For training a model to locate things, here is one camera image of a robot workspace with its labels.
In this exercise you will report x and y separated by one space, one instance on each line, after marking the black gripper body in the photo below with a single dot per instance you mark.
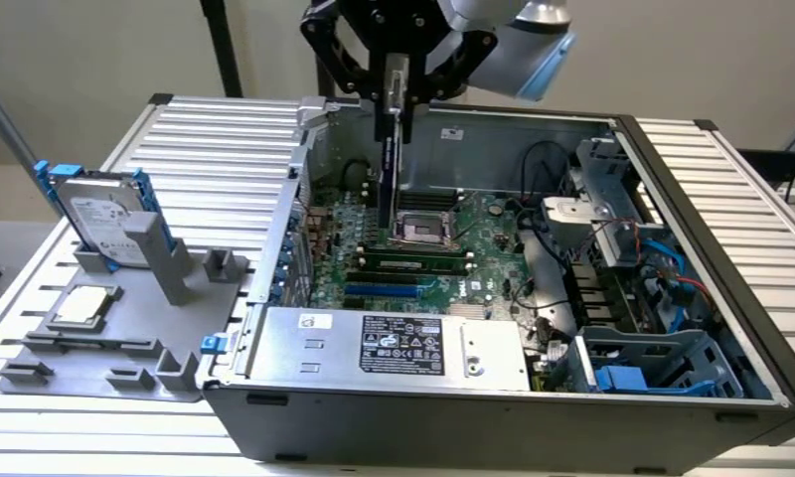
400 22

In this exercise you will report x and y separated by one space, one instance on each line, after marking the RAM memory stick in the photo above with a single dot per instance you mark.
391 164

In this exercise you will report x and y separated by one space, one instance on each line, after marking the black finned heat sink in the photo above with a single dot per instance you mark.
427 199

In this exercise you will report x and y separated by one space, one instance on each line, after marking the CPU socket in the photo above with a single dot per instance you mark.
424 227

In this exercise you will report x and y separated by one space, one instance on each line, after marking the silver metal drive cage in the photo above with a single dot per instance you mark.
603 199

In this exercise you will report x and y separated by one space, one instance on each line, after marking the green motherboard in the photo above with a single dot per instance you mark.
490 258

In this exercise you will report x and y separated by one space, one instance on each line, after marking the green RAM stick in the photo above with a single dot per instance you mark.
414 262

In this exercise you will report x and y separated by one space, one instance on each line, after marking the black expansion slot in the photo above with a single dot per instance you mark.
384 277

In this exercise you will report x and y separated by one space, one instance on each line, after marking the blue expansion slot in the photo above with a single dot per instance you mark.
380 290

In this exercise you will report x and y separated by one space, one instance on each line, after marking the black box on desk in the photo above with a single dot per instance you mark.
765 166

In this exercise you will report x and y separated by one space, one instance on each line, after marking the grey parts rack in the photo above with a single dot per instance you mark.
139 308

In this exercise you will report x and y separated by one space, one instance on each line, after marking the silver power supply unit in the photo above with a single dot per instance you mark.
344 348

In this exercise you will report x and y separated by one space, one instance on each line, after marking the blue case latch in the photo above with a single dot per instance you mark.
213 344

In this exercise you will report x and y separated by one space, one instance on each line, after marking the silver CPU chip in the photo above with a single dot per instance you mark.
85 304

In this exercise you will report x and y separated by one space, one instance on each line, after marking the grey-blue plastic disk bay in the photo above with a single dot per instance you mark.
662 358

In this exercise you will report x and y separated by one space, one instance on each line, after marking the open black PC case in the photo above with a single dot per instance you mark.
476 422

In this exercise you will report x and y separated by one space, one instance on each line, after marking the black stand post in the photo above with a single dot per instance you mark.
221 45

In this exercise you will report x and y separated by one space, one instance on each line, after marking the hard disk with blue bracket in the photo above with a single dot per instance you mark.
99 218

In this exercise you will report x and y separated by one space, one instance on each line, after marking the aluminium frame profile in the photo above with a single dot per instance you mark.
0 114

